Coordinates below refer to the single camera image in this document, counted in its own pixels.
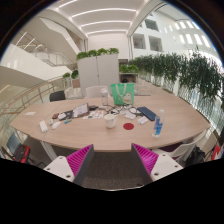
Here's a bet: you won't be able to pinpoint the wooden planter with green plants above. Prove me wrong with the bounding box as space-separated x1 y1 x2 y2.
62 69 81 89

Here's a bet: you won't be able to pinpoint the white flat packet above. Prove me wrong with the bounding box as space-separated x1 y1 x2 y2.
137 115 149 126

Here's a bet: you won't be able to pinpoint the clear water bottle blue label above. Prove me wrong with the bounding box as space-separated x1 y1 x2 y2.
152 108 166 139

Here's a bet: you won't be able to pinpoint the ceiling light strips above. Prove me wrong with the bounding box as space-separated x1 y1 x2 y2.
56 0 138 36

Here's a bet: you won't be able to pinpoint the white computer mouse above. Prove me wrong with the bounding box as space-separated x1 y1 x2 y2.
51 120 63 131

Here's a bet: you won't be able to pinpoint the planter shelf with green plants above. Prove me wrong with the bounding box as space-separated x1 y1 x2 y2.
118 63 140 84

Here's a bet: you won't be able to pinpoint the black office chair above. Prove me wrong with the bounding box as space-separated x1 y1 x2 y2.
49 90 67 103

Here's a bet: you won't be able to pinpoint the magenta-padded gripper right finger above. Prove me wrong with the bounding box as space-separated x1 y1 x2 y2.
130 143 184 185

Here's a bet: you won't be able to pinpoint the blue chair with red bag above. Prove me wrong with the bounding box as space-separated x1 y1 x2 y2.
0 132 34 164

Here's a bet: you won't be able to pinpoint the white power strip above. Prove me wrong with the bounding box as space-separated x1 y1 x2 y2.
38 119 49 134

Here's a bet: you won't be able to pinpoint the white plastic chair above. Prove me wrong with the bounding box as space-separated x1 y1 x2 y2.
151 128 209 164

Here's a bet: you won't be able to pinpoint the green tote bag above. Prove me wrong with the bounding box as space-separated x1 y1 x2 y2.
110 82 136 106

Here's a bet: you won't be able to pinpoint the flat round red coaster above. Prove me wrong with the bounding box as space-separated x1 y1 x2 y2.
122 122 135 131

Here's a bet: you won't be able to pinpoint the clear tumbler with white lid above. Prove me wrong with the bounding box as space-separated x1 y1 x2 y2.
100 87 110 107

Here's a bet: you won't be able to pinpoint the open paper booklet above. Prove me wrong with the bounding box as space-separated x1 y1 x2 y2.
71 102 90 118

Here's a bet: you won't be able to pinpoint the white ceramic mug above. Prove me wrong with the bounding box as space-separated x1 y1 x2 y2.
103 113 119 130

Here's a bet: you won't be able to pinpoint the white cabinet topped with plants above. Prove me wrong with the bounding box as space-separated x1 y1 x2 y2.
75 47 121 98

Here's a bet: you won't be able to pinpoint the row of green plants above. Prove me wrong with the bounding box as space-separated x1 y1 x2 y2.
128 49 224 111

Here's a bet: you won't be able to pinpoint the black backpack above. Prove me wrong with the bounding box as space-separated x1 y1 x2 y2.
184 145 206 168

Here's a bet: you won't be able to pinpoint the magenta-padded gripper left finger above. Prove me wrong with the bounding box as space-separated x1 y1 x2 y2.
43 144 95 187

